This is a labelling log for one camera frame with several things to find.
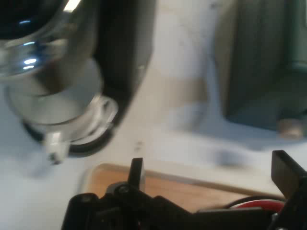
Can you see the wooden cutting board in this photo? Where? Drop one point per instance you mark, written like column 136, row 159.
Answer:
column 172, row 187

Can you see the glass coffee carafe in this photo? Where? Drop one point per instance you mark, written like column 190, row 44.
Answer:
column 48, row 79

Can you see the black coffee maker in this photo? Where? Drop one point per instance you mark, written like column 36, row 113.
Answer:
column 124, row 48

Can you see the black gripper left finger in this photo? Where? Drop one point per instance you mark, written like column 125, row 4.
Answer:
column 134, row 206

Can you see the green two-slot toaster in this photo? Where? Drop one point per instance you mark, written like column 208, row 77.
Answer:
column 261, row 72

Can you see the red round plate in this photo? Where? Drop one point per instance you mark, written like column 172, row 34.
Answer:
column 259, row 206

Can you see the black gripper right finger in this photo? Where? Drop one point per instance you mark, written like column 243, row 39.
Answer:
column 287, row 172

